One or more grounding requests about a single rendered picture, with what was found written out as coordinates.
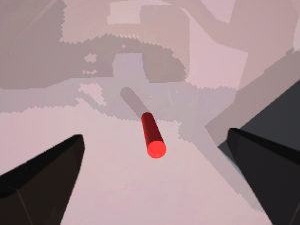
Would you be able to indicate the red peg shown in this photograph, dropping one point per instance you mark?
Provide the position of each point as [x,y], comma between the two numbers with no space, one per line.
[155,145]

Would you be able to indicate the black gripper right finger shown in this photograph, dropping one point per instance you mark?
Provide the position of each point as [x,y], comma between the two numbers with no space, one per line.
[273,173]

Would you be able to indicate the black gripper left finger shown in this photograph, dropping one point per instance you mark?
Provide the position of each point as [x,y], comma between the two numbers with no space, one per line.
[38,191]

